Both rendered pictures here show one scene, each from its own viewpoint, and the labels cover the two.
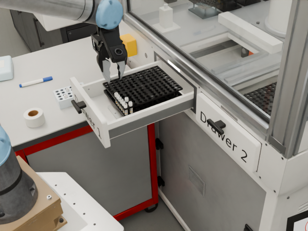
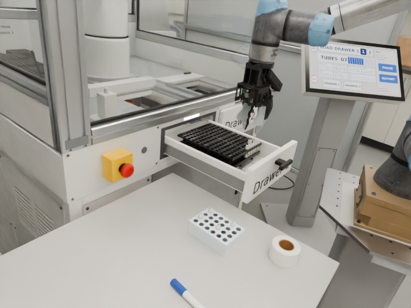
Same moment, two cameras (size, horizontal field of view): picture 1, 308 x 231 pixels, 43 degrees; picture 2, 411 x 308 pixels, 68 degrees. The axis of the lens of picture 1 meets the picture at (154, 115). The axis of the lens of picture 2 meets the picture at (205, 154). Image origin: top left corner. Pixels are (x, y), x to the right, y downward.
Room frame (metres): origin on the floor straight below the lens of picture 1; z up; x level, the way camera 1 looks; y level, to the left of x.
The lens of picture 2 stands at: (1.59, 0.85, 1.31)
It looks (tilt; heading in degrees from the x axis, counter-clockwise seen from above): 27 degrees down; 242
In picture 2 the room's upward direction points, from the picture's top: 7 degrees clockwise
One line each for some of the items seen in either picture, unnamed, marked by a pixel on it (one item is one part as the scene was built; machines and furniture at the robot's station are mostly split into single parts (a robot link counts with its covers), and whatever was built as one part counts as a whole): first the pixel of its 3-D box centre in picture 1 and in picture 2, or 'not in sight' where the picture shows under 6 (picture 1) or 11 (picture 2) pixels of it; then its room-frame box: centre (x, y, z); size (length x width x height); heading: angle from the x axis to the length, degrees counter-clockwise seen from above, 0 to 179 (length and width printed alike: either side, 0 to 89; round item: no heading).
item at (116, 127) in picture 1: (145, 93); (216, 147); (1.12, 0.03, 0.86); 0.40 x 0.26 x 0.06; 117
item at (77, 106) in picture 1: (79, 105); (282, 162); (1.02, 0.24, 0.91); 0.07 x 0.04 x 0.01; 27
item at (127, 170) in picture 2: not in sight; (126, 170); (1.45, 0.12, 0.88); 0.04 x 0.03 x 0.04; 27
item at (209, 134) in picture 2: (142, 93); (218, 147); (1.12, 0.04, 0.87); 0.22 x 0.18 x 0.06; 117
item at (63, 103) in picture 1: (71, 95); (216, 230); (1.26, 0.32, 0.78); 0.12 x 0.08 x 0.04; 115
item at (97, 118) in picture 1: (89, 110); (271, 168); (1.03, 0.21, 0.87); 0.29 x 0.02 x 0.11; 27
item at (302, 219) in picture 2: not in sight; (321, 164); (0.22, -0.29, 0.51); 0.50 x 0.45 x 1.02; 68
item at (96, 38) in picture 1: (106, 35); (255, 83); (1.08, 0.13, 1.11); 0.09 x 0.08 x 0.12; 27
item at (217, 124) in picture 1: (218, 125); not in sight; (0.88, -0.19, 0.91); 0.07 x 0.04 x 0.01; 27
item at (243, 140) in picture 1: (224, 130); (239, 116); (0.89, -0.21, 0.87); 0.29 x 0.02 x 0.11; 27
